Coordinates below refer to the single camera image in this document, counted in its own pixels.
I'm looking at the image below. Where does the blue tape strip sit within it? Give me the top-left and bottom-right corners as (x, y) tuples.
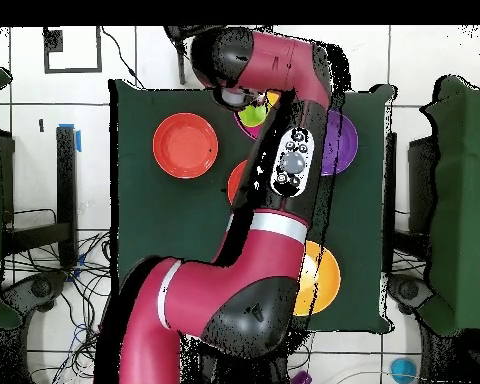
(58, 123), (82, 153)

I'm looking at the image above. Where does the black metal stand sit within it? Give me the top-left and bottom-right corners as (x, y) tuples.
(1, 125), (79, 269)
(383, 131), (437, 277)

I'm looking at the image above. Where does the orange plastic bowl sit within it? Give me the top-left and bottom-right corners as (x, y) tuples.
(292, 240), (342, 318)

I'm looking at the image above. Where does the pink plastic bowl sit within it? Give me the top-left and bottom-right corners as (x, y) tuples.
(233, 110), (265, 141)

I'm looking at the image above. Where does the purple plastic bowl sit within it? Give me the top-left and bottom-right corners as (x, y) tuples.
(320, 110), (360, 177)

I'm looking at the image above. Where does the grey tripod leg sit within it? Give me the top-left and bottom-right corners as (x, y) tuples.
(176, 38), (188, 86)

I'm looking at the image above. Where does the black cable tangle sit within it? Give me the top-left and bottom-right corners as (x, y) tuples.
(1, 229), (113, 384)

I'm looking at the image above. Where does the blue round object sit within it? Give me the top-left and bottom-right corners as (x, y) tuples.
(390, 357), (419, 384)

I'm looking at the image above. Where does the dark green tablecloth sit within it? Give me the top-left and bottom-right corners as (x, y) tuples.
(108, 78), (397, 336)

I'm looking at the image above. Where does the green plastic cup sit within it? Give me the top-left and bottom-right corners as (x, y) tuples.
(237, 103), (270, 129)

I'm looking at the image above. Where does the red plastic bowl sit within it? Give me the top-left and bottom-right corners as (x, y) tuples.
(152, 112), (220, 180)
(226, 158), (250, 206)

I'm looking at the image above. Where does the black square floor frame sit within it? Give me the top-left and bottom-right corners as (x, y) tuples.
(42, 26), (104, 75)

